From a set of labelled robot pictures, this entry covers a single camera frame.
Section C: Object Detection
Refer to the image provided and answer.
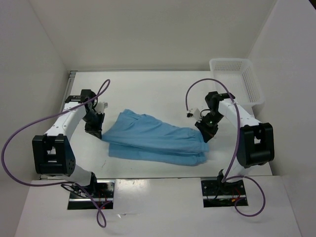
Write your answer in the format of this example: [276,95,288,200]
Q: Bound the light blue shorts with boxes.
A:
[102,109,209,166]

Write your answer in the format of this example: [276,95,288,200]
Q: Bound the aluminium table edge rail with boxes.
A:
[40,71,78,180]

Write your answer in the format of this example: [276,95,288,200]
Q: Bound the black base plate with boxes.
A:
[200,178,248,208]
[63,179,115,210]

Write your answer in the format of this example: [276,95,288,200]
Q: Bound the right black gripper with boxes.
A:
[195,111,224,142]

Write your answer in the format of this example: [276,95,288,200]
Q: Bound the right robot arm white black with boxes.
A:
[195,91,275,194]

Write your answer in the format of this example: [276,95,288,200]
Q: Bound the white perforated plastic basket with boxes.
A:
[209,58,265,107]

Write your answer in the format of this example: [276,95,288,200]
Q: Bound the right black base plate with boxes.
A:
[200,178,248,208]

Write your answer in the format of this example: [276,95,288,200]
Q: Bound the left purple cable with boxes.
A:
[1,79,111,228]

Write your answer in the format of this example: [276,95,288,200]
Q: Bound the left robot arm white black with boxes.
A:
[32,89,107,198]

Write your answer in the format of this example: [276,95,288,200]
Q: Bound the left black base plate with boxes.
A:
[63,179,115,210]

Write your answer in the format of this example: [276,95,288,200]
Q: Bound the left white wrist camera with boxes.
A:
[95,102,108,114]

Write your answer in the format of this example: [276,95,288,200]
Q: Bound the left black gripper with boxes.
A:
[82,111,105,139]

